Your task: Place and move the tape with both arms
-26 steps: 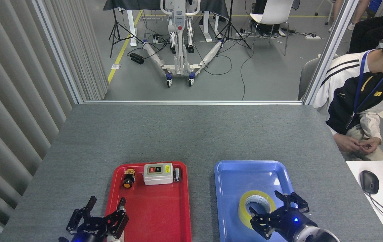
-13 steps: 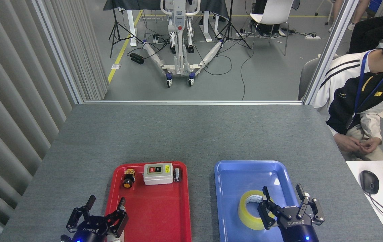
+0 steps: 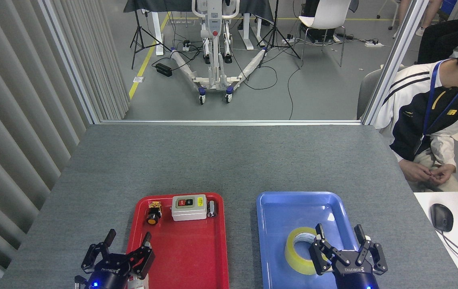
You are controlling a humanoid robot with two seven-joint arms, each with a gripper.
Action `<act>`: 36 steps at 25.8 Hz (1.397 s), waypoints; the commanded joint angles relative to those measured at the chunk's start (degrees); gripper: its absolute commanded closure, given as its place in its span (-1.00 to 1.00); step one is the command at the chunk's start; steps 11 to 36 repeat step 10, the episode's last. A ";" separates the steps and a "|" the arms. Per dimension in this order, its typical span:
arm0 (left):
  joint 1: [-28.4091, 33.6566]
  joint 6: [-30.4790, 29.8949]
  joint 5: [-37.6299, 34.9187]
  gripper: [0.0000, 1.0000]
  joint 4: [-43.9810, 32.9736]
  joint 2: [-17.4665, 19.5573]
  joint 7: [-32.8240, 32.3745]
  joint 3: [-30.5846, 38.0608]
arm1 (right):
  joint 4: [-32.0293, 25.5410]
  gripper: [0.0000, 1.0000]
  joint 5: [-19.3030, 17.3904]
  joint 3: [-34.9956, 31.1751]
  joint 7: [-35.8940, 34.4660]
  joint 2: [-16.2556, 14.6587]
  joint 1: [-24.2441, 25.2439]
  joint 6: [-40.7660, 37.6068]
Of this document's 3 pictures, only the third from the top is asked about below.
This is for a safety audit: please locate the silver post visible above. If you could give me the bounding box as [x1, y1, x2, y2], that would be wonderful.
[361, 0, 430, 126]
[38, 0, 102, 124]

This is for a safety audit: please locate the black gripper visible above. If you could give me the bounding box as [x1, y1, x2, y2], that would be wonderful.
[309, 224, 388, 289]
[81, 229, 155, 289]

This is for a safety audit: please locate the grey chair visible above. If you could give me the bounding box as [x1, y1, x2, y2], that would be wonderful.
[356, 64, 406, 120]

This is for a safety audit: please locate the black tripod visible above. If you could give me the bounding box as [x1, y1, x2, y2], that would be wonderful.
[258, 0, 301, 69]
[130, 8, 171, 69]

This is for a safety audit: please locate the black computer mouse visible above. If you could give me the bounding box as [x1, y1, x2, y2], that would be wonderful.
[430, 204, 454, 232]

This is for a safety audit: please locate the white stand on wheels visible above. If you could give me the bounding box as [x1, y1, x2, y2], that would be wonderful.
[170, 0, 268, 105]

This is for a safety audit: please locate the blue plastic tray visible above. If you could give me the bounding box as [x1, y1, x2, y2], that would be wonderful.
[256, 191, 368, 289]

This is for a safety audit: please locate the yellow tape roll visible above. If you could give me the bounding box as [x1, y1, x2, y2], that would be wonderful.
[284, 227, 328, 276]

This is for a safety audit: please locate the table with black cloth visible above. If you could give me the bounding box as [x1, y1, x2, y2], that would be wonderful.
[123, 0, 274, 56]

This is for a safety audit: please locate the red plastic tray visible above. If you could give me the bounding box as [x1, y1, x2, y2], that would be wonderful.
[126, 192, 229, 289]

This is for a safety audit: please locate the person in dark trousers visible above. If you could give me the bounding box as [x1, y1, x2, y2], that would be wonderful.
[414, 11, 458, 65]

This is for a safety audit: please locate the person's right hand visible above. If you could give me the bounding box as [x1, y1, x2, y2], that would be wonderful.
[399, 159, 434, 183]

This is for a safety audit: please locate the white chair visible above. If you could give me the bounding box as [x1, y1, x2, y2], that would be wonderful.
[298, 0, 352, 67]

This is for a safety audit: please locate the orange push button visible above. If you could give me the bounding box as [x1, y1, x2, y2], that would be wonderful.
[146, 201, 162, 225]

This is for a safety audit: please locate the blue lanyard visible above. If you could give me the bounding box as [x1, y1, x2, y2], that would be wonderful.
[423, 59, 458, 137]

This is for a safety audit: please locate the black floor cable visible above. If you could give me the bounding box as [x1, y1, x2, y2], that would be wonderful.
[286, 60, 306, 120]

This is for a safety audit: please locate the grey push-button switch box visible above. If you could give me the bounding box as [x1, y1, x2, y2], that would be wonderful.
[171, 194, 208, 222]

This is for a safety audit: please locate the person's left hand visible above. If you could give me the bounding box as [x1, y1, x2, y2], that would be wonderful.
[430, 164, 456, 185]

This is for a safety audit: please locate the silver rail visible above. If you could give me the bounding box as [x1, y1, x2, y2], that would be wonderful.
[100, 119, 364, 126]

